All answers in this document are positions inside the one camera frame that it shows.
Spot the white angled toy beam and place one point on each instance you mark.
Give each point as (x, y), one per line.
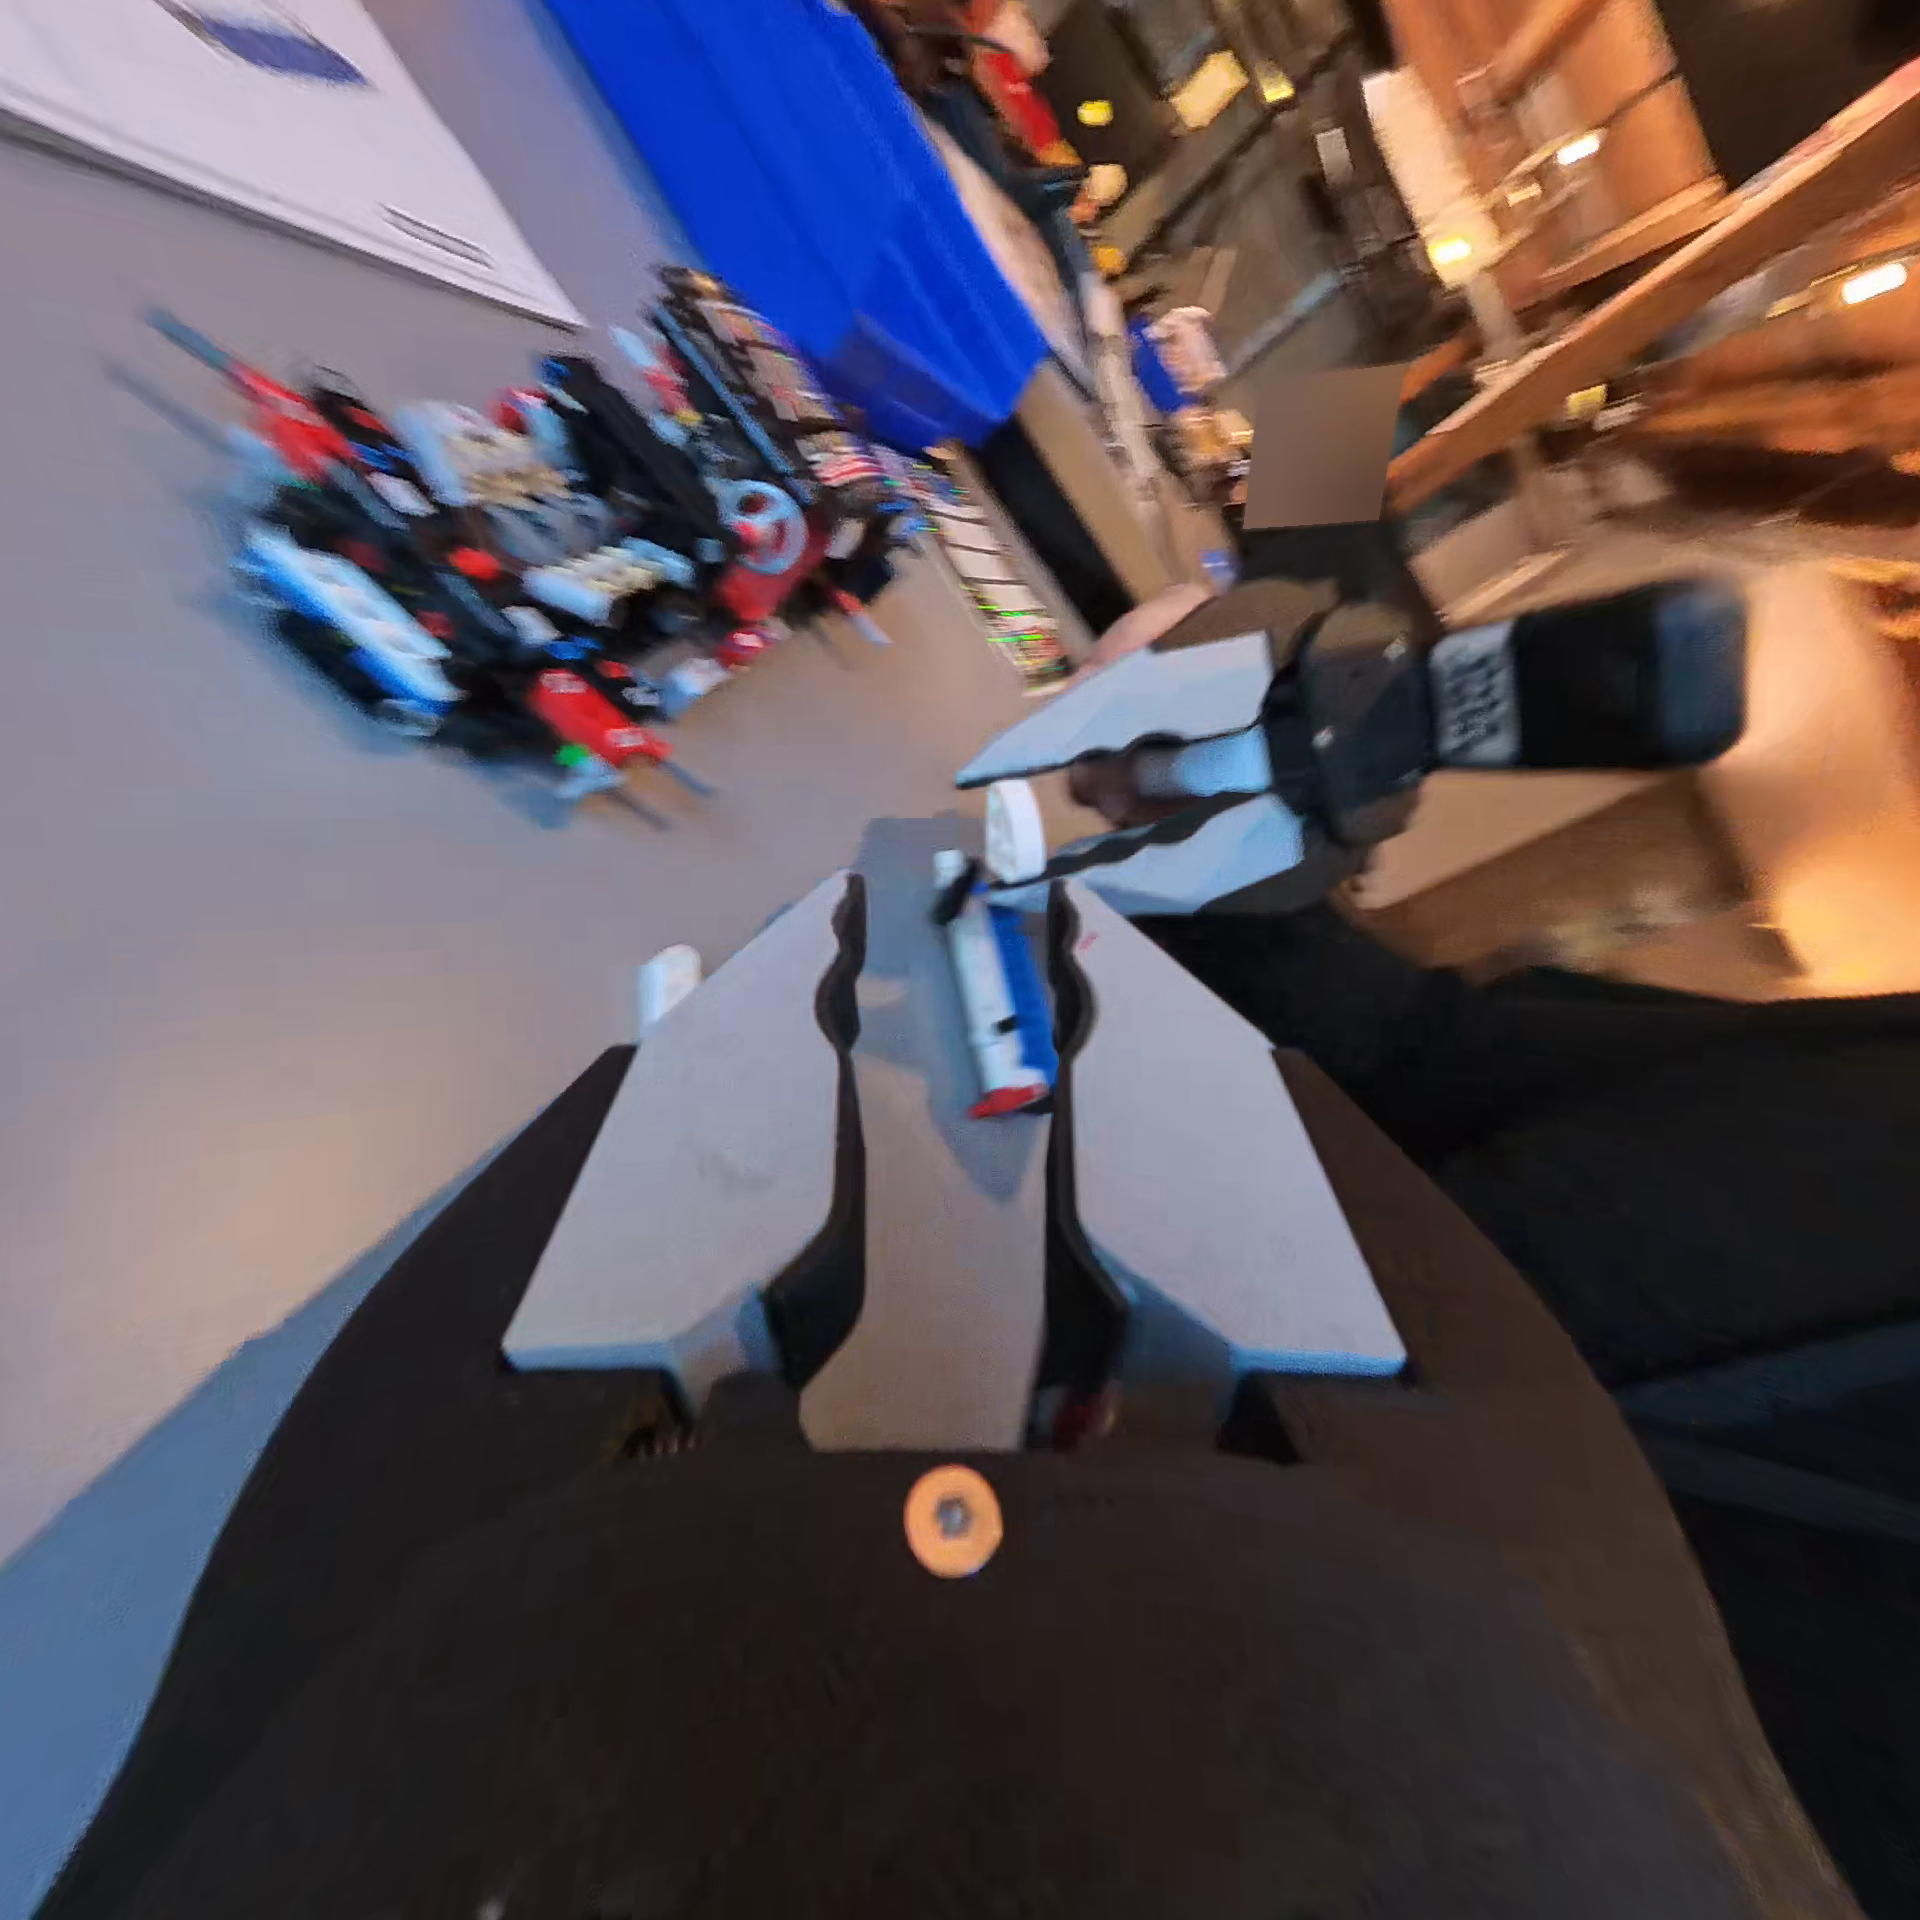
(667, 984)

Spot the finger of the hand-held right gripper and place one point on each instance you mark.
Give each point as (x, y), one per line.
(1215, 872)
(1154, 698)

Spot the grey desk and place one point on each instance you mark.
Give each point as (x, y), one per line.
(224, 976)

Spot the white and blue brick assembly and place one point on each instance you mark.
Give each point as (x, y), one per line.
(990, 992)

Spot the wooden workbench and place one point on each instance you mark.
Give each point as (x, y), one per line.
(1650, 300)

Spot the blue plastic bin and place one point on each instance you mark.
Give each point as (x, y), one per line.
(809, 196)

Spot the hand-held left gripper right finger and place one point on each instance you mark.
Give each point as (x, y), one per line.
(1215, 1155)

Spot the person's right forearm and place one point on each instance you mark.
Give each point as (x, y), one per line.
(1500, 1080)

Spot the person's right hand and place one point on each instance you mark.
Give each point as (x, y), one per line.
(1148, 623)

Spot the small white toy connector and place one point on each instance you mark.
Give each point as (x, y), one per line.
(1012, 826)

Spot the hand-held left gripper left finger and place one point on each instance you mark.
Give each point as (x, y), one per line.
(689, 1141)

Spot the person's black jacket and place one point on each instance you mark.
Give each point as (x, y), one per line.
(1800, 1651)

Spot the pile of assorted items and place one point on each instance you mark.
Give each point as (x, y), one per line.
(614, 436)

